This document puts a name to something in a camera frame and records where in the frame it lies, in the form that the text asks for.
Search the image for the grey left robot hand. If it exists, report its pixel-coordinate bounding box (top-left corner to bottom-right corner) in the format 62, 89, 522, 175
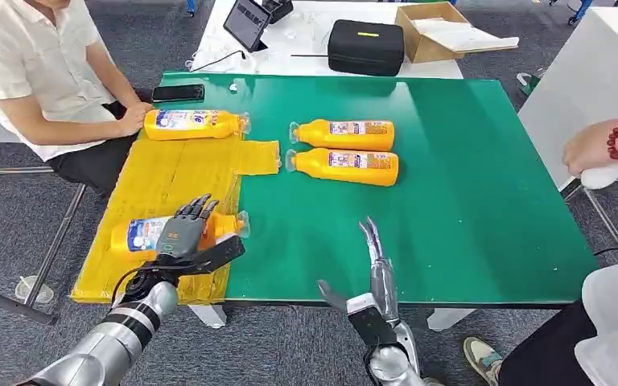
154, 194, 220, 261

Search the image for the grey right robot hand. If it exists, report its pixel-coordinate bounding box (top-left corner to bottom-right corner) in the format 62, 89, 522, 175
316, 216, 400, 326

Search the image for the orange drink bottle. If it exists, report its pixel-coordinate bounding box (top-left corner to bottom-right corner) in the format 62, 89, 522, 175
109, 211, 251, 262
143, 109, 251, 142
288, 119, 396, 152
285, 148, 400, 187

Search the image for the yellow plastic sheet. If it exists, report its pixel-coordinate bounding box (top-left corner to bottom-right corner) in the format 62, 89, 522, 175
70, 132, 282, 306

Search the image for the white table foot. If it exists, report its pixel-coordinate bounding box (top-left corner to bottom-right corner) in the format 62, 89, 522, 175
188, 304, 229, 330
426, 309, 476, 332

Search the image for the green table mat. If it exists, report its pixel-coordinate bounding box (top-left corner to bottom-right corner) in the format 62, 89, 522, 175
157, 72, 599, 308

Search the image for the person's sneaker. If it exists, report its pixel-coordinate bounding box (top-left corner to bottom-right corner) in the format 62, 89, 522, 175
462, 336, 505, 386

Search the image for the black smartphone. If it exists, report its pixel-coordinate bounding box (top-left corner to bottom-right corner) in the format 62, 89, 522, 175
151, 84, 206, 104

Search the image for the clear plastic cup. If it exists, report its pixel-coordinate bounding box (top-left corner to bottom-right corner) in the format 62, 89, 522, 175
14, 275, 56, 305

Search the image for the black tablet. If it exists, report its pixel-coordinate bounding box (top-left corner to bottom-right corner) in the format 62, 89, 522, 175
222, 0, 272, 53

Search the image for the seated person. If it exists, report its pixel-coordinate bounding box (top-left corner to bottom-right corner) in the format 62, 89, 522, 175
0, 0, 155, 193

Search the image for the black carrying case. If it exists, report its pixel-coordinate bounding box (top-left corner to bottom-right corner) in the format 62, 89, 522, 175
328, 19, 406, 77

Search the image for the cardboard box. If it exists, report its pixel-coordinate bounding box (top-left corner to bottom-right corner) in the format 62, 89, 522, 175
394, 1, 521, 64

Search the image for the green and white bag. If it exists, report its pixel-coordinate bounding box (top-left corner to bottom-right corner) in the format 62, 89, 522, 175
517, 72, 542, 98

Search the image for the white foam sheet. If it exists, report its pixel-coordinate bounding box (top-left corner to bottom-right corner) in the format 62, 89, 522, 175
413, 17, 521, 53

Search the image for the white table with metal legs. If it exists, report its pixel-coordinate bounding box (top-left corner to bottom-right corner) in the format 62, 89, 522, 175
517, 6, 618, 262

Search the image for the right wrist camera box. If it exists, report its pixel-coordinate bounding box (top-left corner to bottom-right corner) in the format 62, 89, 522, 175
345, 292, 398, 348

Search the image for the metal frame bench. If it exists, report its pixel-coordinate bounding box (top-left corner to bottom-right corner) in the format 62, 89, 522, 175
0, 101, 89, 326

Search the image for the black tablet cable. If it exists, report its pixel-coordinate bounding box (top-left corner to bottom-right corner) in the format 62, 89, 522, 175
188, 50, 247, 73

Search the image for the blue frame part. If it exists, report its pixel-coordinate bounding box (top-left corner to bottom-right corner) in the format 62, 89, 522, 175
567, 0, 595, 27

